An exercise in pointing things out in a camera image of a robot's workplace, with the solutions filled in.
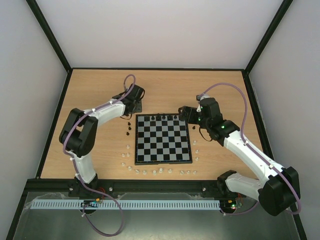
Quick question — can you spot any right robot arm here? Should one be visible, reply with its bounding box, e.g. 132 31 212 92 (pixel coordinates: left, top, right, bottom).
178 97 300 216

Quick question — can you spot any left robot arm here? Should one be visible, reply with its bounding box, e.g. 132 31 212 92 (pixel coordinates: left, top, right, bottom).
59 84 145 184

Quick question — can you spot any black and white chessboard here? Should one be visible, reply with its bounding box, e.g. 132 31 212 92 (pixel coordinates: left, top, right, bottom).
134 113 193 166

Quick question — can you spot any clear plastic sheet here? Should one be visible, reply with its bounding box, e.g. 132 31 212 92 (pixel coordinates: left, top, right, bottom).
13 193 299 240

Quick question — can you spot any black aluminium rail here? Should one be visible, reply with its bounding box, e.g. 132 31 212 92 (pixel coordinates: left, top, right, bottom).
24 177 291 198

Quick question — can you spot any black cage frame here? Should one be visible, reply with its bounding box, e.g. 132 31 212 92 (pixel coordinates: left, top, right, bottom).
0 0 320 240

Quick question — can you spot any white slotted cable duct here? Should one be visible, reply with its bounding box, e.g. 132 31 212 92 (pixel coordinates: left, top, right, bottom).
30 199 221 211

